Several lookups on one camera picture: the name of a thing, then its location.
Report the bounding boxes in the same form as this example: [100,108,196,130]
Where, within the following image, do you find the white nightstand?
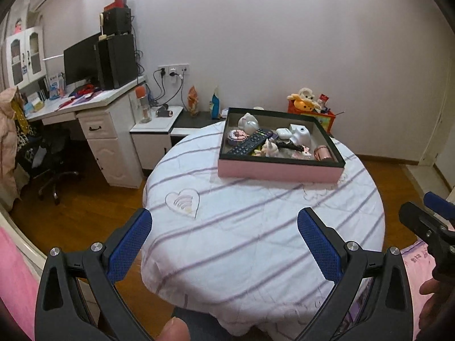
[130,106,183,171]

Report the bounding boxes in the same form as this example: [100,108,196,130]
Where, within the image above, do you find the black computer monitor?
[63,32,104,88]

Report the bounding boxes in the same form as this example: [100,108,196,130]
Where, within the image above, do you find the orange snack bag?
[187,86,200,117]

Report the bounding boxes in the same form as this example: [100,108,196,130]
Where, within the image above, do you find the white striped quilt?
[141,119,386,338]

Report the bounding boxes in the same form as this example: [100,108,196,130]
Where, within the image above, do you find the red storage box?
[287,100,336,136]

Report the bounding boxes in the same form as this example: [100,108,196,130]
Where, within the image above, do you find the pink tray box black rim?
[218,107,346,184]

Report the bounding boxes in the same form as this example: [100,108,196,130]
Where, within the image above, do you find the black remote control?
[226,132,274,157]

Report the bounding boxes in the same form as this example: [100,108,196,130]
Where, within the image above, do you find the white animal figurine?
[238,113,260,133]

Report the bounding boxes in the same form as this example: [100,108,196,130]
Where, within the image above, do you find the black office chair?
[16,128,80,205]

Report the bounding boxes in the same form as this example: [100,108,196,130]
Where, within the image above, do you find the white desk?
[26,76,146,189]

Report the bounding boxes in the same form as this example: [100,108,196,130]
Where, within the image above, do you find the black speaker box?
[100,7,132,36]

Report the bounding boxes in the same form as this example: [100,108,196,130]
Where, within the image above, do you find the white glass door cabinet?
[4,26,45,91]

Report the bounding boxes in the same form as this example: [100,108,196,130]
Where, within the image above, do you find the black computer tower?
[98,34,138,90]

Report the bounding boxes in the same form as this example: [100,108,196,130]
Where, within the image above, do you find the blue white snack bag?
[210,87,222,118]

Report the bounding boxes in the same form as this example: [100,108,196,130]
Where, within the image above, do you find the rose gold metal tin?
[313,145,333,161]

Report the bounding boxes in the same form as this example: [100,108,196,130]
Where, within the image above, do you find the pink white block toy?
[291,145,313,160]

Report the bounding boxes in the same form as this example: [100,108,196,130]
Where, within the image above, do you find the water bottle red cap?
[136,86,153,124]

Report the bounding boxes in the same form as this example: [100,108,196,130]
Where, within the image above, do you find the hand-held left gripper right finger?
[297,207,415,341]

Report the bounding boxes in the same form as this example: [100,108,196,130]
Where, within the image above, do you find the white door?
[419,74,455,166]

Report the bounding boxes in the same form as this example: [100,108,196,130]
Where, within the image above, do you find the black power cables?
[151,69,185,109]

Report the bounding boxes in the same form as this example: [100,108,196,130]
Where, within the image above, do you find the red folder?
[59,84,98,109]

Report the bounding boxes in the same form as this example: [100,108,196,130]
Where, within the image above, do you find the cream pig figurine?
[261,138,280,157]

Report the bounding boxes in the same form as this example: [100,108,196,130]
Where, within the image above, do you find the white toy camera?
[289,124,311,146]

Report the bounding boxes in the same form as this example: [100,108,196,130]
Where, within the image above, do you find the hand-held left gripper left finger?
[34,208,157,341]

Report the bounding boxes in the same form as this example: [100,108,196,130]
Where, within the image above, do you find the person's right hand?
[419,277,455,332]

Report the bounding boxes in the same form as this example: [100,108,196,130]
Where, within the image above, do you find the person's left hand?
[158,318,191,341]

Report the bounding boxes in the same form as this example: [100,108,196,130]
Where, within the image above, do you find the yellow plush toy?
[287,93,320,111]

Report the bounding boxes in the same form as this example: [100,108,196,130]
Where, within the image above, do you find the pink cloth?
[0,225,36,341]

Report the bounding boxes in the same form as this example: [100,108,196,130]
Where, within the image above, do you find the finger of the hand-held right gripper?
[424,192,455,230]
[398,201,455,248]

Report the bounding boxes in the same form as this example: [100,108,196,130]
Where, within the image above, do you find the white wall socket strip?
[158,65,189,76]

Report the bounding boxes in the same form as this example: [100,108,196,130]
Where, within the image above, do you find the blue card box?
[48,73,65,100]

